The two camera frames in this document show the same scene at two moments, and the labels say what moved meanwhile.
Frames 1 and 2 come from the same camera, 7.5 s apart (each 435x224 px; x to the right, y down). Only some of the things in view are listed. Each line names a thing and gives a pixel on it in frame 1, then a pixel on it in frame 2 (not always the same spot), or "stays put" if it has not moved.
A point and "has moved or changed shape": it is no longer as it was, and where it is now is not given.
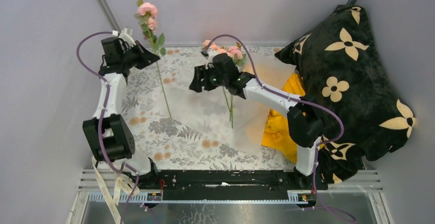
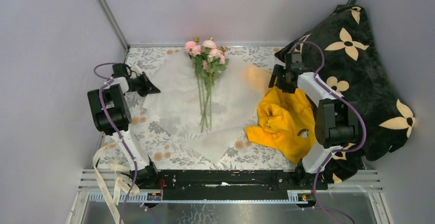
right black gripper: (199, 74) to (277, 71)
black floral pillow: (363, 115) stays put
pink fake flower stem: (235, 52) has moved or changed shape
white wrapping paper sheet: (245, 123) has moved or changed shape
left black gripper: (145, 57) to (147, 88)
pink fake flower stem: (146, 13) to (200, 67)
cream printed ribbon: (130, 187) stays put
